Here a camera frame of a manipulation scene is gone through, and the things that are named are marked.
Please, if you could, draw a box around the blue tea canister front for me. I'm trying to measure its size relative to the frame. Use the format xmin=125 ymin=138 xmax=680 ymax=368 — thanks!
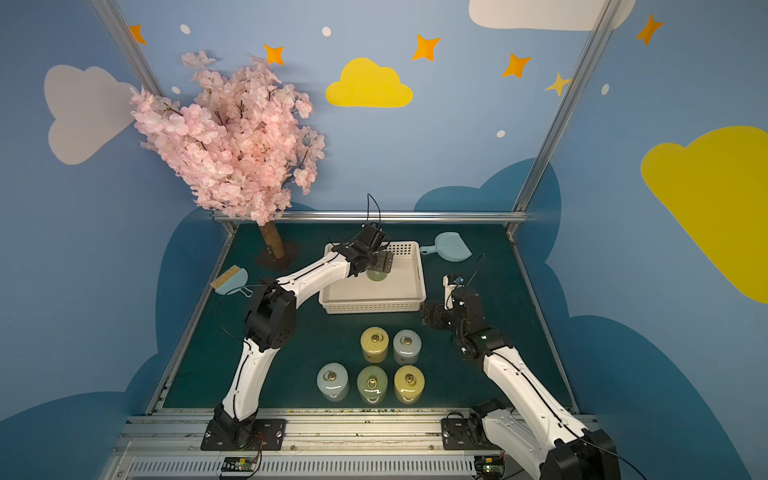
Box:
xmin=316 ymin=362 xmax=350 ymax=402

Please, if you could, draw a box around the aluminium frame post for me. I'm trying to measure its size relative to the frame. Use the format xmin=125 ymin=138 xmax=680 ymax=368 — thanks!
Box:
xmin=89 ymin=0 xmax=236 ymax=236
xmin=506 ymin=0 xmax=635 ymax=243

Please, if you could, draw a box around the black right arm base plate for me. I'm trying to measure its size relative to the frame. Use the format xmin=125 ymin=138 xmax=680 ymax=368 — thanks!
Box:
xmin=441 ymin=416 xmax=497 ymax=450

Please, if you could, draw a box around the left aluminium frame post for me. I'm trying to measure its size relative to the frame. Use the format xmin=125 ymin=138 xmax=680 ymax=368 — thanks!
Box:
xmin=89 ymin=0 xmax=236 ymax=236

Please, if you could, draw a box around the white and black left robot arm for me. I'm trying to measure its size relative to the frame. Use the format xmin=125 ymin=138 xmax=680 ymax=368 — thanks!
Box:
xmin=201 ymin=221 xmax=392 ymax=451

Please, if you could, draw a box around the green tea canister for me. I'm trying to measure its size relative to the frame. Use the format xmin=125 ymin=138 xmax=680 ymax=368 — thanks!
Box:
xmin=366 ymin=269 xmax=388 ymax=282
xmin=356 ymin=365 xmax=389 ymax=405

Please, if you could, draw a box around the light blue hand brush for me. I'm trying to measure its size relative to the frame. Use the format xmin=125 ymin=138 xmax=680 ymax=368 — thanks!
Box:
xmin=210 ymin=265 xmax=253 ymax=298

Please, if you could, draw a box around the controller board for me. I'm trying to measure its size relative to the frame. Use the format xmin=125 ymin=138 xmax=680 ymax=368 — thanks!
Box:
xmin=220 ymin=457 xmax=260 ymax=478
xmin=473 ymin=456 xmax=506 ymax=480

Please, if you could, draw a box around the pink cherry blossom tree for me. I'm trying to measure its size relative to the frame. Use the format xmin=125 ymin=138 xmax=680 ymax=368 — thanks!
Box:
xmin=130 ymin=51 xmax=325 ymax=261

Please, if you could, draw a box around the yellow tea canister back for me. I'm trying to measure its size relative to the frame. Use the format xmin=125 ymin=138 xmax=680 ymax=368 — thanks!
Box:
xmin=360 ymin=326 xmax=390 ymax=364

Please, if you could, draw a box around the aluminium back frame bar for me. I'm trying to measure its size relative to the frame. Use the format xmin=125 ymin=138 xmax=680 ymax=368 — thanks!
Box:
xmin=211 ymin=209 xmax=529 ymax=224

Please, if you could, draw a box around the white perforated plastic basket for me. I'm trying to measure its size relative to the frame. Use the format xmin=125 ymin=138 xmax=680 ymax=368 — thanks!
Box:
xmin=319 ymin=241 xmax=426 ymax=314

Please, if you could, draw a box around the grey-blue tea canister back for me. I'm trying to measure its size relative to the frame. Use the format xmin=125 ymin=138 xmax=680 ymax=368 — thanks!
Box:
xmin=392 ymin=329 xmax=422 ymax=365

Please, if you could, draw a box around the right aluminium frame post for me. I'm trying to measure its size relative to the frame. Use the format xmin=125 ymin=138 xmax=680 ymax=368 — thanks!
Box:
xmin=506 ymin=0 xmax=635 ymax=243

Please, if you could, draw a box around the aluminium front rail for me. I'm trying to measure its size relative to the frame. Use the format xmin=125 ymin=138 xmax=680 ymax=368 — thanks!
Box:
xmin=98 ymin=407 xmax=622 ymax=480

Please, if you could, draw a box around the yellow tea canister front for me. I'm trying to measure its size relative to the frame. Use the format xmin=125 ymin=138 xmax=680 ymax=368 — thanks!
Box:
xmin=394 ymin=365 xmax=425 ymax=405

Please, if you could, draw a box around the left controller board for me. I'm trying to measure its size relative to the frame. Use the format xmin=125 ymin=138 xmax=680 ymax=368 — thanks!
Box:
xmin=220 ymin=457 xmax=260 ymax=478

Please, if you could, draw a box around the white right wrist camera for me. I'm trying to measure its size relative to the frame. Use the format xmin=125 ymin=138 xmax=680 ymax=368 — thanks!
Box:
xmin=442 ymin=274 xmax=464 ymax=310

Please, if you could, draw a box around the right controller board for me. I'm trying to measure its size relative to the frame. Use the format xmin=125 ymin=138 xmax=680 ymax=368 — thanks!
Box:
xmin=473 ymin=456 xmax=506 ymax=480

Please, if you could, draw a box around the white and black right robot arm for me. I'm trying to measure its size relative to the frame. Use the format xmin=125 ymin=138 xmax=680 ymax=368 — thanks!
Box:
xmin=420 ymin=286 xmax=621 ymax=479

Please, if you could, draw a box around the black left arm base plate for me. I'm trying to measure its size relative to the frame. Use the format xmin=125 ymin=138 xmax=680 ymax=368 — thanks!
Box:
xmin=200 ymin=418 xmax=287 ymax=451

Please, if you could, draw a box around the yellow tea canister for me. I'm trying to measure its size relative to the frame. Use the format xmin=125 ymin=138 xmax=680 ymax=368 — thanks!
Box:
xmin=360 ymin=326 xmax=390 ymax=364
xmin=394 ymin=365 xmax=425 ymax=405

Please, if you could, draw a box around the light blue dustpan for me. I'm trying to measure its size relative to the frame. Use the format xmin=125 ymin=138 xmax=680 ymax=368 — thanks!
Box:
xmin=419 ymin=232 xmax=472 ymax=263

